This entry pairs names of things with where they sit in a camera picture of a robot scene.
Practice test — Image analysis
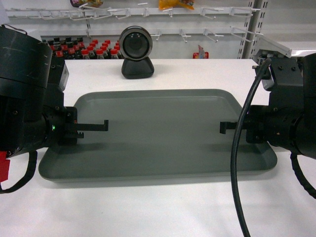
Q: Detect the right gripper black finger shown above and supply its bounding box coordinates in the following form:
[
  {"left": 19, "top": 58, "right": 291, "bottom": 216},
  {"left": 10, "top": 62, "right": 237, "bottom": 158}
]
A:
[{"left": 219, "top": 121, "right": 249, "bottom": 134}]

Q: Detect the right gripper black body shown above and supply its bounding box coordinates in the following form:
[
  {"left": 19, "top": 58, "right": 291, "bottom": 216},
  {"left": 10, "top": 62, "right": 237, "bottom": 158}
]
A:
[{"left": 245, "top": 105, "right": 303, "bottom": 148}]

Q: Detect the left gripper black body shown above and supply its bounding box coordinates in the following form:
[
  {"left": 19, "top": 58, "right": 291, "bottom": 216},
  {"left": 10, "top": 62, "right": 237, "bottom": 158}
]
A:
[{"left": 43, "top": 106, "right": 84, "bottom": 147}]

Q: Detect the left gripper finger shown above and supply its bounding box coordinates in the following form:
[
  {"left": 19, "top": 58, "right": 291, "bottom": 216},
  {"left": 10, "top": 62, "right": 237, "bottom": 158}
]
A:
[{"left": 76, "top": 120, "right": 109, "bottom": 131}]

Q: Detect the grey-green rectangular serving tray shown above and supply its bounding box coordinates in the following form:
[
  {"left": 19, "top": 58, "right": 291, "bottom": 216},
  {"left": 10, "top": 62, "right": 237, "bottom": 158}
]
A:
[{"left": 38, "top": 88, "right": 278, "bottom": 183}]

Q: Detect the red snack pouch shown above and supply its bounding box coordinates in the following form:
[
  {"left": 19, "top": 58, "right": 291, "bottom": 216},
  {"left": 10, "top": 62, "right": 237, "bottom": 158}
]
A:
[{"left": 193, "top": 45, "right": 209, "bottom": 59}]

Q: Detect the black barcode scanner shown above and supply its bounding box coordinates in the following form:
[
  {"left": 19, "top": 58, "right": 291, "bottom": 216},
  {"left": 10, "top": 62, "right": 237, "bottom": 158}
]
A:
[{"left": 119, "top": 26, "right": 155, "bottom": 79}]

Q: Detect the white slotted shelf upright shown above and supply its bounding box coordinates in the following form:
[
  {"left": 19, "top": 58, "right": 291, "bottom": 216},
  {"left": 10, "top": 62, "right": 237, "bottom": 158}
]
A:
[{"left": 237, "top": 0, "right": 269, "bottom": 59}]

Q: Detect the yellow hanging snack bag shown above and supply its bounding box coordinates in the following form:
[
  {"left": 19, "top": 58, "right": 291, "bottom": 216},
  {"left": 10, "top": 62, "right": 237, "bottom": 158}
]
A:
[{"left": 158, "top": 0, "right": 195, "bottom": 10}]

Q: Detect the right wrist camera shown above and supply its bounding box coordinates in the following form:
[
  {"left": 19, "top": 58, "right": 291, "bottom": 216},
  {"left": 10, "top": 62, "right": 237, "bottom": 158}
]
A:
[{"left": 251, "top": 57, "right": 304, "bottom": 108}]

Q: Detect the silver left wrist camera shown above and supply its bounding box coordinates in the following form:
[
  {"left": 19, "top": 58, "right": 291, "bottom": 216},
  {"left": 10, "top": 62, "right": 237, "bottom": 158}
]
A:
[{"left": 47, "top": 57, "right": 69, "bottom": 91}]

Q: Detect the black cable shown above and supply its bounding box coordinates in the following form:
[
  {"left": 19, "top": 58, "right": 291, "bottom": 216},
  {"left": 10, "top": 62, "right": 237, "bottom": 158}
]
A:
[{"left": 230, "top": 58, "right": 273, "bottom": 237}]

